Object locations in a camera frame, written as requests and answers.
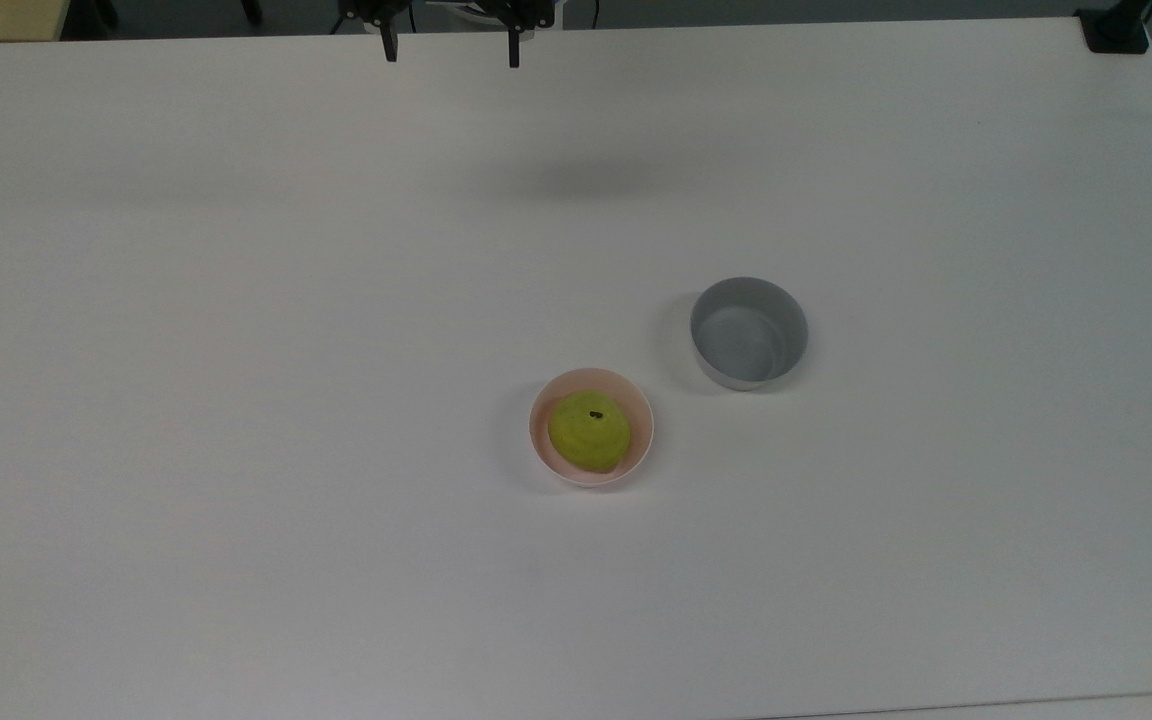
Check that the green pear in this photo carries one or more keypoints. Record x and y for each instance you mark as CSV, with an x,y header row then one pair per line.
x,y
589,430

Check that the grey bowl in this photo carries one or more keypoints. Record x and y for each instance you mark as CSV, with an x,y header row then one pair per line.
x,y
748,335

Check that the pink bowl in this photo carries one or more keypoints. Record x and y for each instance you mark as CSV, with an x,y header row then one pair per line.
x,y
639,440

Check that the black camera pole with clamp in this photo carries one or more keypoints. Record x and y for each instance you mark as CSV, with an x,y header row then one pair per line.
x,y
1114,30

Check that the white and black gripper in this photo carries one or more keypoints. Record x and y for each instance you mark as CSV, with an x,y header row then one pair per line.
x,y
521,12

